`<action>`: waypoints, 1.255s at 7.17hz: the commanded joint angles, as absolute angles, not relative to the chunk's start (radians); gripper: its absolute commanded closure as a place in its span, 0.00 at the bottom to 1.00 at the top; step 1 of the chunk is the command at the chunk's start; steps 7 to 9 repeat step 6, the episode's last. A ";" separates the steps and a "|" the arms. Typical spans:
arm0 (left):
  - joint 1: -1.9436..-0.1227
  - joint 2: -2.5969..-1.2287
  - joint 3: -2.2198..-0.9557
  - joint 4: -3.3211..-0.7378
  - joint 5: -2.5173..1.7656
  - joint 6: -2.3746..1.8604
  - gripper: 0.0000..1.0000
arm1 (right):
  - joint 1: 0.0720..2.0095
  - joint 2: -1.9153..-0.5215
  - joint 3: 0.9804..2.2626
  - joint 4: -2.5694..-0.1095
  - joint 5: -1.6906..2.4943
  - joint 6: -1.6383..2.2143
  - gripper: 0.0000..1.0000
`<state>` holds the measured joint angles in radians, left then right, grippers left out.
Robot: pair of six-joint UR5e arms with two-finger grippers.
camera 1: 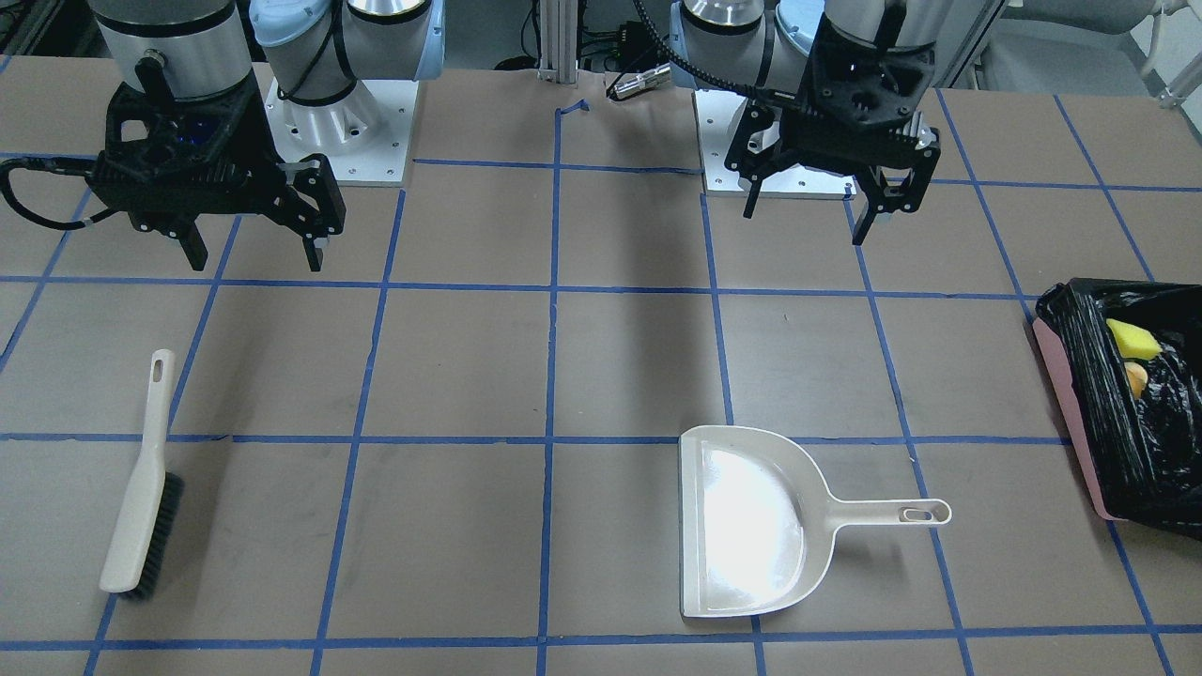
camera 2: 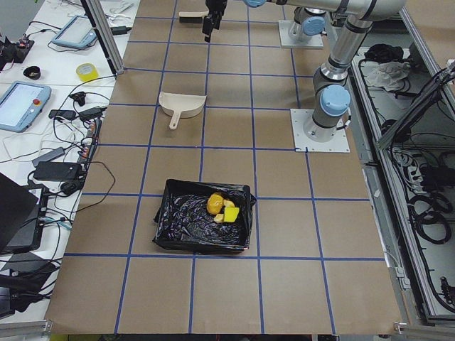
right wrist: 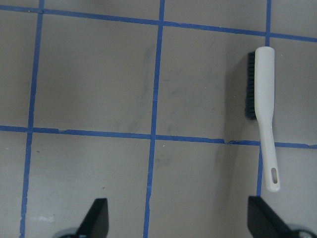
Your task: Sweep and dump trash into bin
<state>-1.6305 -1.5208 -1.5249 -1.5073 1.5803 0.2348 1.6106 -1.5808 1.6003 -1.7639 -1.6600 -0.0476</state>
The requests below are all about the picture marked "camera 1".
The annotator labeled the yellow green sponge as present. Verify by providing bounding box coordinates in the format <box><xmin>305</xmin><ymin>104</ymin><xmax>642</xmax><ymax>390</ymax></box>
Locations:
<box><xmin>1106</xmin><ymin>319</ymin><xmax>1164</xmax><ymax>362</ymax></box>

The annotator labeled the aluminium frame post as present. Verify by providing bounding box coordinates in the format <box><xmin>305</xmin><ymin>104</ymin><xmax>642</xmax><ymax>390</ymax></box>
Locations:
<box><xmin>535</xmin><ymin>0</ymin><xmax>581</xmax><ymax>88</ymax></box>

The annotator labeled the orange potato toy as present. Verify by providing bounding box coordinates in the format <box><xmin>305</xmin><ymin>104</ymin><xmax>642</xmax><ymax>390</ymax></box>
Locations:
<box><xmin>1123</xmin><ymin>361</ymin><xmax>1150</xmax><ymax>401</ymax></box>

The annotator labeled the black lined trash bin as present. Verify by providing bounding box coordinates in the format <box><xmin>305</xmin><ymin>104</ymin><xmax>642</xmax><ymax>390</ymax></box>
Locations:
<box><xmin>1033</xmin><ymin>278</ymin><xmax>1201</xmax><ymax>539</ymax></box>

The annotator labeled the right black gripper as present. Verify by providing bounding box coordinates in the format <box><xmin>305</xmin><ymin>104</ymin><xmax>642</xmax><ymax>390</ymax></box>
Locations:
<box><xmin>93</xmin><ymin>75</ymin><xmax>347</xmax><ymax>272</ymax></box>

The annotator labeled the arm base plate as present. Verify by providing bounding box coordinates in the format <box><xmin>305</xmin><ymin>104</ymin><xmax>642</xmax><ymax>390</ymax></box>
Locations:
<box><xmin>264</xmin><ymin>81</ymin><xmax>421</xmax><ymax>186</ymax></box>
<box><xmin>696</xmin><ymin>89</ymin><xmax>856</xmax><ymax>201</ymax></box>

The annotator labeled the beige hand brush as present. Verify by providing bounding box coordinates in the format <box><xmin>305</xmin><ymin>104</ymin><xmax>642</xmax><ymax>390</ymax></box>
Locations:
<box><xmin>99</xmin><ymin>349</ymin><xmax>185</xmax><ymax>601</ymax></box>

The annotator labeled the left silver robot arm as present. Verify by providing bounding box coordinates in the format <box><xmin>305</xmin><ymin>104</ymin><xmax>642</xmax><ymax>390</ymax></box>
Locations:
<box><xmin>657</xmin><ymin>1</ymin><xmax>950</xmax><ymax>245</ymax></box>

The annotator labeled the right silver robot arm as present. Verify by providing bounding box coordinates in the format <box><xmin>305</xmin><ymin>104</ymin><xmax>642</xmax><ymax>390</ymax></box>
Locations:
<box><xmin>87</xmin><ymin>1</ymin><xmax>445</xmax><ymax>272</ymax></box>

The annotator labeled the beige plastic dustpan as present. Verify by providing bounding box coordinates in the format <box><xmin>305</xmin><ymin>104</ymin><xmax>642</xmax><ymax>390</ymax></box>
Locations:
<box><xmin>678</xmin><ymin>423</ymin><xmax>952</xmax><ymax>619</ymax></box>

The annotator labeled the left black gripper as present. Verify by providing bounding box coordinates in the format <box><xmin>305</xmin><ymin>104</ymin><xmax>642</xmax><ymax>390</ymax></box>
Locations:
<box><xmin>724</xmin><ymin>14</ymin><xmax>944</xmax><ymax>247</ymax></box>

